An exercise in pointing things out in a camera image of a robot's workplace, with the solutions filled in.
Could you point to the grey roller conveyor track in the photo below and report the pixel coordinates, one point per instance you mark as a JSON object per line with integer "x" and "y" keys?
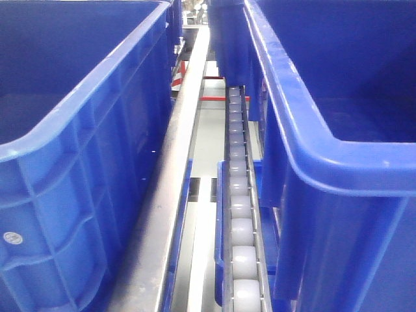
{"x": 245, "y": 286}

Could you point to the large blue bin left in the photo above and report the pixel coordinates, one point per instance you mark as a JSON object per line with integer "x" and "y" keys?
{"x": 85, "y": 104}

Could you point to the steel shelf rail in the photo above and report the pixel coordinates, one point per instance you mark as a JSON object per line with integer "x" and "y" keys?
{"x": 141, "y": 282}

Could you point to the large blue bin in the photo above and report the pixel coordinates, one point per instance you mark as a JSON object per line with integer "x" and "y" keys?
{"x": 85, "y": 104}
{"x": 339, "y": 150}

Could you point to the large blue bin right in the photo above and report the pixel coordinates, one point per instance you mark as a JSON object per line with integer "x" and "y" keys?
{"x": 339, "y": 150}

